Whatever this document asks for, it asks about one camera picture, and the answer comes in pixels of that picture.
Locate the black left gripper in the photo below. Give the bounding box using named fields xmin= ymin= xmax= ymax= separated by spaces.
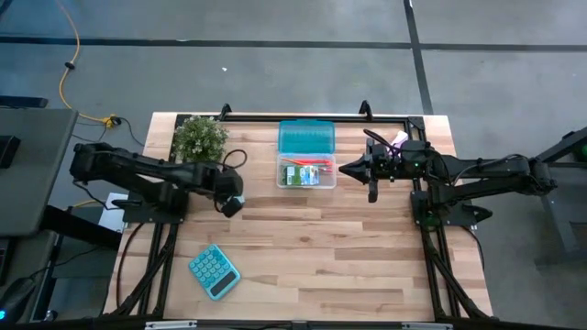
xmin=210 ymin=165 xmax=246 ymax=219

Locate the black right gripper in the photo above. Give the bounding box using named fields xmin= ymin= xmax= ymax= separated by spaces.
xmin=338 ymin=150 xmax=413 ymax=204

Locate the orange pencil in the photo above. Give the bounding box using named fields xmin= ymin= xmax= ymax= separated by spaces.
xmin=280 ymin=158 xmax=335 ymax=174

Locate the clear pencil box teal lid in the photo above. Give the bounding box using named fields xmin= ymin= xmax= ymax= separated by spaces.
xmin=276 ymin=119 xmax=338 ymax=190

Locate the teal calculator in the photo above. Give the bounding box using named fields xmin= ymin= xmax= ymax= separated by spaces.
xmin=188 ymin=243 xmax=242 ymax=302

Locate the potted green plant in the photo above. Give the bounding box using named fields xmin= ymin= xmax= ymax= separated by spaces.
xmin=172 ymin=115 xmax=230 ymax=164

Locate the white box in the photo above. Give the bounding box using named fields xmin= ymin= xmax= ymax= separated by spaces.
xmin=98 ymin=192 xmax=129 ymax=234

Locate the silver metal plate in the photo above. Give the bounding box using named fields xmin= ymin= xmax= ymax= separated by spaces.
xmin=401 ymin=322 xmax=454 ymax=330
xmin=144 ymin=320 xmax=198 ymax=330

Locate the grey desk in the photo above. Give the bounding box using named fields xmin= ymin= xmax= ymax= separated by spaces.
xmin=0 ymin=107 xmax=79 ymax=237

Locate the grey metal table stand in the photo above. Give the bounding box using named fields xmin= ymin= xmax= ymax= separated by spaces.
xmin=505 ymin=126 xmax=587 ymax=267

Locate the black computer mouse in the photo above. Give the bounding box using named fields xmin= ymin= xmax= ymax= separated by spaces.
xmin=0 ymin=277 xmax=38 ymax=325

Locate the black device on desk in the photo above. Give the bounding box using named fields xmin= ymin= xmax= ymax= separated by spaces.
xmin=0 ymin=135 xmax=22 ymax=169

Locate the black flat bar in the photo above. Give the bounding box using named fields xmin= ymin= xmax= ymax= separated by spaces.
xmin=0 ymin=94 xmax=50 ymax=110

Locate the black aluminium table frame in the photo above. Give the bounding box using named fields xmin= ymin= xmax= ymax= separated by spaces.
xmin=103 ymin=112 xmax=494 ymax=322

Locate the yellow extension cable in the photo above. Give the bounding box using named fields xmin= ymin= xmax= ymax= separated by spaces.
xmin=57 ymin=0 xmax=121 ymax=129

